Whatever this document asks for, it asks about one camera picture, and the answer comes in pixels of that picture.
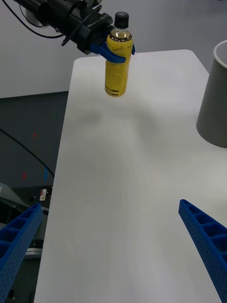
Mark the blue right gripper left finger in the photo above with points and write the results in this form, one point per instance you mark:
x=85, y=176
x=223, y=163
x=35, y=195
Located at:
x=16, y=246

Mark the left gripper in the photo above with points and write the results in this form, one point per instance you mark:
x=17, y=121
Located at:
x=94, y=30

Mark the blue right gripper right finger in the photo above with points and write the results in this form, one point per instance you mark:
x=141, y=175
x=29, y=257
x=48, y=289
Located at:
x=208, y=239

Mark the yellow bottle with black cap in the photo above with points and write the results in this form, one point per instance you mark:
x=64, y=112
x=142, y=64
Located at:
x=117, y=75

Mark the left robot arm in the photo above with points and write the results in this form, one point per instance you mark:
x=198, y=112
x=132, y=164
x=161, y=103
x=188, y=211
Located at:
x=52, y=11

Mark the grey plastic bin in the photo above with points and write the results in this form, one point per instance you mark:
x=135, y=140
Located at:
x=215, y=106

